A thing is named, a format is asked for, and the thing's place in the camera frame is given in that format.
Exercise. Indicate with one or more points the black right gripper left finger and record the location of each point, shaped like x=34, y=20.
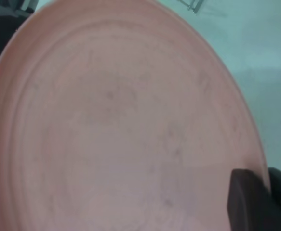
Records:
x=248, y=204

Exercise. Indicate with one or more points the pink plate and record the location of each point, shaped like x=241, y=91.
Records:
x=130, y=120

